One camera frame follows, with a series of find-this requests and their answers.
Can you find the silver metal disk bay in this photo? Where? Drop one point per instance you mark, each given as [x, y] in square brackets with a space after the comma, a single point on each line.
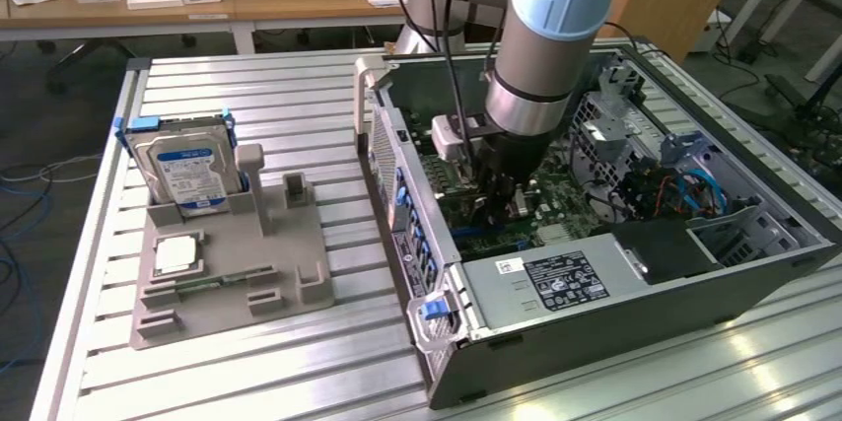
[757, 229]

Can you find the blue case latch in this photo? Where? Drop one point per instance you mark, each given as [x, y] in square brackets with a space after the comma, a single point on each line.
[434, 308]

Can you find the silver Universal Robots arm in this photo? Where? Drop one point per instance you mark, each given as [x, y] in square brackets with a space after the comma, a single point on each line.
[546, 46]

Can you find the loose green RAM stick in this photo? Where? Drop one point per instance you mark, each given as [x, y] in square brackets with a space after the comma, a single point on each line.
[211, 283]

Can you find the wooden desk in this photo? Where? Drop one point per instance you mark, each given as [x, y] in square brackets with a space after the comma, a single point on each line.
[290, 2]

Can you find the grey power supply unit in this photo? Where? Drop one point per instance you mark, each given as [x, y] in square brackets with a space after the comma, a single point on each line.
[500, 293]

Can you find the black expansion slot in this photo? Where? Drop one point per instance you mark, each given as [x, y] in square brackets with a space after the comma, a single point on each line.
[490, 242]

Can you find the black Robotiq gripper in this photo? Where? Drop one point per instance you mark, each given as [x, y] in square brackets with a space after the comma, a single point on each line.
[510, 164]

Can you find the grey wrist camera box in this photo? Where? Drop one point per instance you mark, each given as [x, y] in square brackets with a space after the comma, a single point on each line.
[450, 137]

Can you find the green motherboard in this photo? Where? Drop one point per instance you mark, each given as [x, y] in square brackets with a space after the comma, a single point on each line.
[560, 194]

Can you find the grey parts rack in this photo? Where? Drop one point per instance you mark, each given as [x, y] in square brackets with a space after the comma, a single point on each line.
[230, 302]

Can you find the silver CPU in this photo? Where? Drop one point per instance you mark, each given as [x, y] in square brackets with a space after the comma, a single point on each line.
[175, 254]

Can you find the blue expansion slot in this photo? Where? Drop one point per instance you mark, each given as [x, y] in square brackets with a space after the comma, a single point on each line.
[468, 232]

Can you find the hard disk with blue carrier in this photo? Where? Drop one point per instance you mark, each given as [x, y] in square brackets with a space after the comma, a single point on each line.
[187, 174]

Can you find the open dark PC case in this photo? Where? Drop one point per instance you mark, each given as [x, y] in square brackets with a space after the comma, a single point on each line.
[592, 322]

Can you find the silver chipset heatsink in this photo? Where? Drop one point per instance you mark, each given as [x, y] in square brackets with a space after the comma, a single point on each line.
[564, 235]

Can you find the perforated metal drive cage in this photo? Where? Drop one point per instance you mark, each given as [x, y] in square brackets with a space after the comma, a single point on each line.
[618, 115]

